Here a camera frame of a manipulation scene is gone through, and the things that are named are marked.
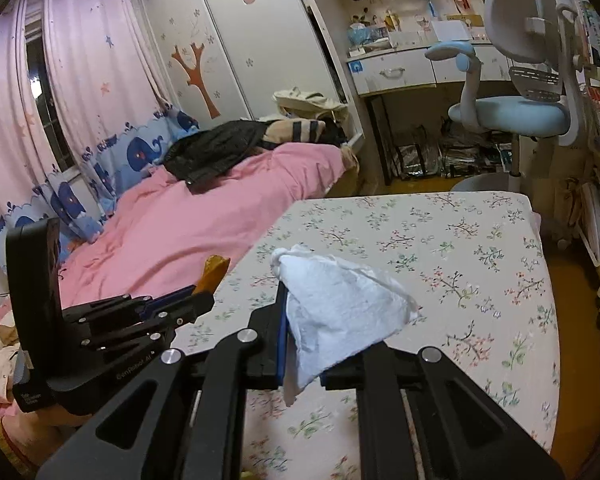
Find white tissue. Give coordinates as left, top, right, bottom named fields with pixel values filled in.
left=270, top=244, right=420, bottom=406

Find long orange peel piece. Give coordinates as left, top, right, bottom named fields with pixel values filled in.
left=193, top=255, right=230, bottom=295

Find person's left hand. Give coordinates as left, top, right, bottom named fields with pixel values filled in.
left=1, top=404, right=92, bottom=467

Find pink duvet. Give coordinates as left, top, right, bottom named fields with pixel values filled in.
left=59, top=143, right=355, bottom=308

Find floral bed sheet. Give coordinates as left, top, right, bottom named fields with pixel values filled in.
left=168, top=190, right=563, bottom=480

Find black jacket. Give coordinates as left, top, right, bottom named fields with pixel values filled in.
left=162, top=120, right=268, bottom=193

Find whale print curtain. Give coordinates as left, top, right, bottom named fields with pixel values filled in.
left=0, top=0, right=198, bottom=266

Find striped beige pillow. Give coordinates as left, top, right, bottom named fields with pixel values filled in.
left=258, top=118, right=348, bottom=150

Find cream canvas bag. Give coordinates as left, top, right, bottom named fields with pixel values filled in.
left=273, top=87, right=349, bottom=122

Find white wardrobe with tree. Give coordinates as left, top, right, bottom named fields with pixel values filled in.
left=140, top=0, right=347, bottom=129

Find white desk with drawers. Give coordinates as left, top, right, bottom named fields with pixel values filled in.
left=348, top=44, right=513, bottom=96

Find blue grey desk chair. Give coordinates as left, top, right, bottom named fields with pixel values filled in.
left=425, top=0, right=586, bottom=192

